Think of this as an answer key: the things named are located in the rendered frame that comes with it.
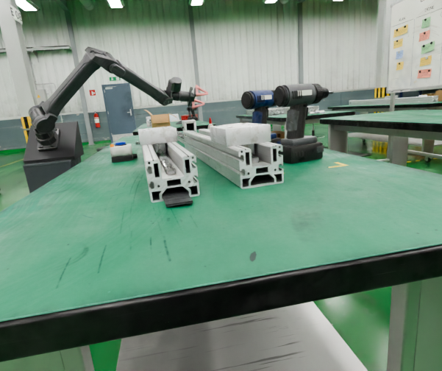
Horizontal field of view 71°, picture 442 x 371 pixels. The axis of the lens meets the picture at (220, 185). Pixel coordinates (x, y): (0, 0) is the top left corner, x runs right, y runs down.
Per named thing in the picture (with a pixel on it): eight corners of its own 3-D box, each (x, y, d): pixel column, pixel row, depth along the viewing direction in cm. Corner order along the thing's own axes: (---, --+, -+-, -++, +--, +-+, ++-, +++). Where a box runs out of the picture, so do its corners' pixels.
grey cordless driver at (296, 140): (273, 161, 94) (270, 86, 88) (323, 152, 101) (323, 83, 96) (288, 165, 87) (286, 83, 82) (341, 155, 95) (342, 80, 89)
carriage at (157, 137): (140, 149, 105) (137, 129, 104) (173, 145, 108) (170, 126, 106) (141, 154, 90) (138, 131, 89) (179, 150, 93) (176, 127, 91)
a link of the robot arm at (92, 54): (90, 36, 126) (100, 49, 122) (113, 55, 139) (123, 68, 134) (23, 115, 134) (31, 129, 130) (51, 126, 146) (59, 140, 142)
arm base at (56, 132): (41, 132, 147) (37, 152, 141) (33, 120, 140) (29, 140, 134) (60, 130, 148) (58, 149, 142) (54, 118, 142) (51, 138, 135)
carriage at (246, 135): (211, 151, 86) (209, 126, 84) (248, 146, 89) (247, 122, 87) (227, 158, 71) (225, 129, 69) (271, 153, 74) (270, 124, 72)
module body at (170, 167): (143, 154, 137) (140, 135, 135) (165, 152, 139) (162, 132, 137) (151, 202, 62) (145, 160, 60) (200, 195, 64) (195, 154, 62)
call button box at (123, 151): (113, 160, 127) (110, 144, 125) (137, 157, 129) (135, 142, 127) (112, 163, 119) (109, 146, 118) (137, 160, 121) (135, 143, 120)
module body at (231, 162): (184, 149, 141) (182, 130, 139) (206, 146, 144) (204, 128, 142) (240, 189, 66) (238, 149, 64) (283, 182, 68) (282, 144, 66)
